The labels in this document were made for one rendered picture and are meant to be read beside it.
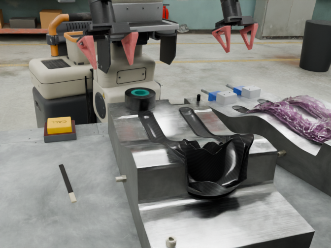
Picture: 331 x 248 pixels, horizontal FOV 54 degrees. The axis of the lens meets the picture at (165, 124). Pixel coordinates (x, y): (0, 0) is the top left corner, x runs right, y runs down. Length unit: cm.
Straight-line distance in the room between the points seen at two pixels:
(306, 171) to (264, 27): 586
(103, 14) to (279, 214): 58
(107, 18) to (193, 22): 573
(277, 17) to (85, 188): 615
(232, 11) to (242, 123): 37
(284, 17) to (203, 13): 151
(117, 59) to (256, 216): 83
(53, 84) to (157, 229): 100
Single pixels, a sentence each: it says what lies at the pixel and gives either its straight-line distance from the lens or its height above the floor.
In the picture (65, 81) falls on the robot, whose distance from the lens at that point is 143.
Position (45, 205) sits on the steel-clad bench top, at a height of 80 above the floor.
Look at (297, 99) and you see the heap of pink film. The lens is 96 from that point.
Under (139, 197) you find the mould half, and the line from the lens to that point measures 55.
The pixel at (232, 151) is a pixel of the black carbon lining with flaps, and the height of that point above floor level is 91.
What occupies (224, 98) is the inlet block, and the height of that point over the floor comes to 88.
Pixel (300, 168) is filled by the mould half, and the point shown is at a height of 83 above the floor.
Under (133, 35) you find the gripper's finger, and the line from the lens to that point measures 84.
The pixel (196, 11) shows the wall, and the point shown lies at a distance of 651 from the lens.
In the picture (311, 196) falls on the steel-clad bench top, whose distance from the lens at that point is 77.
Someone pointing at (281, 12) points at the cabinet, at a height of 51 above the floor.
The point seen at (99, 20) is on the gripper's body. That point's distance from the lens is 83.
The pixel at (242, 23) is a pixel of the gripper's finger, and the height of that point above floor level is 107.
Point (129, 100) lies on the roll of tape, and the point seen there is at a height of 92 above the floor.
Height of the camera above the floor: 123
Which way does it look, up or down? 26 degrees down
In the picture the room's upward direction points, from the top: 3 degrees clockwise
